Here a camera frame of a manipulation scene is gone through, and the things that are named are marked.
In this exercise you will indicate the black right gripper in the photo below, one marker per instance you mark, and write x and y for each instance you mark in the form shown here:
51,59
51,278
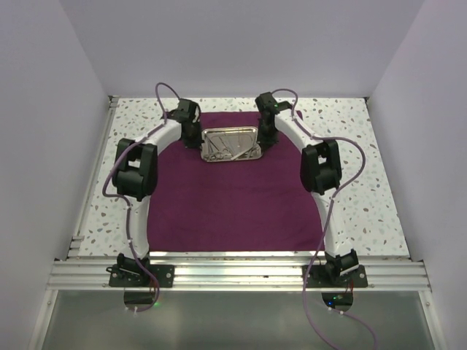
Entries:
264,142

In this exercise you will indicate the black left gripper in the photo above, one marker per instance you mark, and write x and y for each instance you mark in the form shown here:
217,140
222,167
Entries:
196,143

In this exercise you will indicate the stainless steel instrument tray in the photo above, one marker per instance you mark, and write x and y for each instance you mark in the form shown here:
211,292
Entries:
247,134

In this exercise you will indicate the purple surgical cloth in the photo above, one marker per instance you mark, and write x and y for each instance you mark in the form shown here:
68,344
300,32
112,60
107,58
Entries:
254,205

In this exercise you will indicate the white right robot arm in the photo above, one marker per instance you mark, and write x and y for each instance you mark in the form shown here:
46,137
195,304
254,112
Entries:
320,175

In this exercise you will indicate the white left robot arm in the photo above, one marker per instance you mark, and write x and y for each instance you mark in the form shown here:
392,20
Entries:
135,171

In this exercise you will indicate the aluminium front rail frame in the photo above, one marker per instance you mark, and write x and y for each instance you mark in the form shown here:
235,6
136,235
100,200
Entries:
244,274

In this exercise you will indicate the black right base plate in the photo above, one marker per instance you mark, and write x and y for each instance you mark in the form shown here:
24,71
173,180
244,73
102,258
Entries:
318,277

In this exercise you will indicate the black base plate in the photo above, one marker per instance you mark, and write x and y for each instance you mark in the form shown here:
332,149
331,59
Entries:
128,276
318,277

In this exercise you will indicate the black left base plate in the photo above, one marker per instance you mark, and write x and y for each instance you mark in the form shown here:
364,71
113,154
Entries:
128,276

